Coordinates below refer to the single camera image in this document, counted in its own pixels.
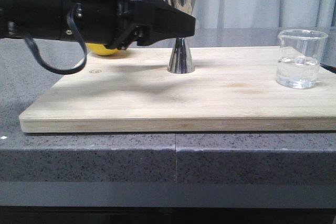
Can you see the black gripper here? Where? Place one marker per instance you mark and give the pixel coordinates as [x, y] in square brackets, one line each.
[108, 22]

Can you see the steel double jigger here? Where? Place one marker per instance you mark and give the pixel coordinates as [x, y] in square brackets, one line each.
[181, 60]

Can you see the clear glass beaker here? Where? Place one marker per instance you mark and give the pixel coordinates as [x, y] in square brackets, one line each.
[300, 54]

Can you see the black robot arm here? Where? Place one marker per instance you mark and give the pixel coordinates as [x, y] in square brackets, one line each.
[44, 19]

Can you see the yellow lemon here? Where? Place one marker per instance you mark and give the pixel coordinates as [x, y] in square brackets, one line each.
[101, 50]

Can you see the light wooden cutting board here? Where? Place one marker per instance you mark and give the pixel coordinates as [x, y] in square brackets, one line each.
[231, 89]

